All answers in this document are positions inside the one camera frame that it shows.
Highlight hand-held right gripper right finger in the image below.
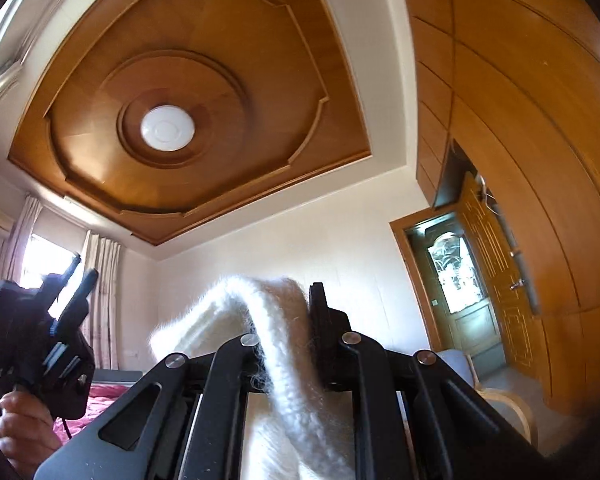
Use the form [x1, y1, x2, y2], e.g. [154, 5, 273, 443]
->
[309, 282, 556, 480]

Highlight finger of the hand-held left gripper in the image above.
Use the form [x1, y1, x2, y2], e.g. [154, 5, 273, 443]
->
[55, 254, 83, 302]
[52, 269, 100, 336]

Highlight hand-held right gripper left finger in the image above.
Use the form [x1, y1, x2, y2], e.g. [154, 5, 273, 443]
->
[34, 332, 261, 480]

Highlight white knit sweater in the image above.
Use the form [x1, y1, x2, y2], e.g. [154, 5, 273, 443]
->
[149, 275, 406, 480]

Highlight person's left hand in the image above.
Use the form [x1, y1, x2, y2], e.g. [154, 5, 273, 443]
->
[0, 391, 63, 477]

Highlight beige patterned curtain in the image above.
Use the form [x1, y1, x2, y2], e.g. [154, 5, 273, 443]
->
[0, 195, 44, 286]
[80, 230, 124, 372]

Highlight pink ruffled blanket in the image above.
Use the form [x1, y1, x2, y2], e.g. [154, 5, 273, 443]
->
[52, 385, 137, 442]

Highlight etched glass inner door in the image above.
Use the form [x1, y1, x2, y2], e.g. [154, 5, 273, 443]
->
[409, 215, 506, 372]

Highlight round white ceiling lamp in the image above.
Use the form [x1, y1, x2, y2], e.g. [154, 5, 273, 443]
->
[140, 104, 197, 151]

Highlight carved wooden door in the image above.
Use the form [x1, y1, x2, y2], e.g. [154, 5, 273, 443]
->
[457, 172, 537, 367]

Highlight grey cushioned wooden armchair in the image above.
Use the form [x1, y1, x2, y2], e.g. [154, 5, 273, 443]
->
[437, 350, 538, 448]

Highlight wooden wardrobe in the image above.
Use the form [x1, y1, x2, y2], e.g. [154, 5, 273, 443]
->
[395, 0, 600, 417]

